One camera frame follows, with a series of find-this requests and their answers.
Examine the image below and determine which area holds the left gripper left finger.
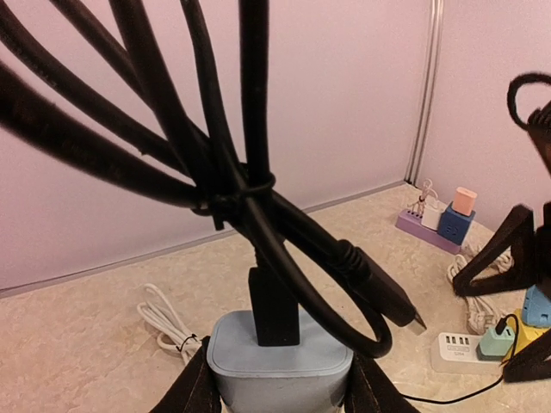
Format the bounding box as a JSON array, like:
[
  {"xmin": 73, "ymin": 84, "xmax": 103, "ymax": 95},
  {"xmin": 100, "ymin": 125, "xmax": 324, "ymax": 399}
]
[{"xmin": 148, "ymin": 336, "xmax": 421, "ymax": 413}]

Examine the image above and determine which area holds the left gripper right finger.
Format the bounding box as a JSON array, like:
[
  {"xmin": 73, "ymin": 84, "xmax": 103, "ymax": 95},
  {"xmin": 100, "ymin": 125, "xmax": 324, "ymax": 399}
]
[{"xmin": 451, "ymin": 205, "xmax": 551, "ymax": 384}]

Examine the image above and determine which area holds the pink charger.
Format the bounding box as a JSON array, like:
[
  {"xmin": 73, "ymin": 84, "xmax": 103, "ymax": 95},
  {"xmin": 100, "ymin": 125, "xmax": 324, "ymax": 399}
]
[{"xmin": 452, "ymin": 187, "xmax": 478, "ymax": 216}]

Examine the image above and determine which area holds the dark blue cube socket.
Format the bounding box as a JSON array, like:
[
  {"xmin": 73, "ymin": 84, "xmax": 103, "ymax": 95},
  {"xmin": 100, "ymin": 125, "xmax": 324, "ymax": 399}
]
[{"xmin": 436, "ymin": 203, "xmax": 476, "ymax": 246}]

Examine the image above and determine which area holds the blue rounded charger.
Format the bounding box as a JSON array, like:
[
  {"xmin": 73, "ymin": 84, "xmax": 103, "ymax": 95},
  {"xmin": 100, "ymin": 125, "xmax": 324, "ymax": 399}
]
[{"xmin": 521, "ymin": 285, "xmax": 551, "ymax": 328}]

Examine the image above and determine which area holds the white USB charger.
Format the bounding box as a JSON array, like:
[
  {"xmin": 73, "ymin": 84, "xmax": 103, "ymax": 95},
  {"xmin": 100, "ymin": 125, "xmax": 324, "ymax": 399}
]
[{"xmin": 421, "ymin": 207, "xmax": 443, "ymax": 231}]

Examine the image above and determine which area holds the yellow cube socket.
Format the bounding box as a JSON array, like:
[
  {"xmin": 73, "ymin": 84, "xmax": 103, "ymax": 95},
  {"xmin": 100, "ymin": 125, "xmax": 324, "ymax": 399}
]
[{"xmin": 507, "ymin": 309, "xmax": 549, "ymax": 354}]

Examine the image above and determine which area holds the purple power strip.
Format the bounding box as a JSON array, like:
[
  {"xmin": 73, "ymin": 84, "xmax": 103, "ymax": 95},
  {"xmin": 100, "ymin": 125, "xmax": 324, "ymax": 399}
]
[{"xmin": 395, "ymin": 209, "xmax": 461, "ymax": 255}]

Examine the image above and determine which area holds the teal USB charger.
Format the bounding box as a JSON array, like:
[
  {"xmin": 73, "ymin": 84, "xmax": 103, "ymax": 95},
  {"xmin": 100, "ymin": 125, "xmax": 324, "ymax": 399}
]
[{"xmin": 476, "ymin": 326, "xmax": 515, "ymax": 361}]

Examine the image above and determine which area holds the light blue charger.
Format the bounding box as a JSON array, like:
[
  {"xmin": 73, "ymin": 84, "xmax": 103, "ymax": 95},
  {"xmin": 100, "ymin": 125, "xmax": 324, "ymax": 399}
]
[{"xmin": 207, "ymin": 310, "xmax": 353, "ymax": 413}]

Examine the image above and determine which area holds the white power strip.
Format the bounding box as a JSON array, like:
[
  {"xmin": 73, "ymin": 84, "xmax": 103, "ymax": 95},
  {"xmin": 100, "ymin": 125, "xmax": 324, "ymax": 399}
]
[{"xmin": 430, "ymin": 332, "xmax": 501, "ymax": 375}]

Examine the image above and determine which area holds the black USB cable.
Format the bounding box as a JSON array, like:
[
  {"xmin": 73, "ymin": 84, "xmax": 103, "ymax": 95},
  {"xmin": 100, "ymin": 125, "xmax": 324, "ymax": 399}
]
[{"xmin": 0, "ymin": 0, "xmax": 430, "ymax": 359}]

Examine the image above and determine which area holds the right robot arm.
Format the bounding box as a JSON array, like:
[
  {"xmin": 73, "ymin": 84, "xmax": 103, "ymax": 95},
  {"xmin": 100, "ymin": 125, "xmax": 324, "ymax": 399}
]
[{"xmin": 453, "ymin": 72, "xmax": 550, "ymax": 383}]

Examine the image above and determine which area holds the purple strip white cord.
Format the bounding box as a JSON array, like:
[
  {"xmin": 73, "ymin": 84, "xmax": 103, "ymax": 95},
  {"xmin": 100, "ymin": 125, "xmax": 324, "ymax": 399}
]
[{"xmin": 446, "ymin": 244, "xmax": 517, "ymax": 336}]

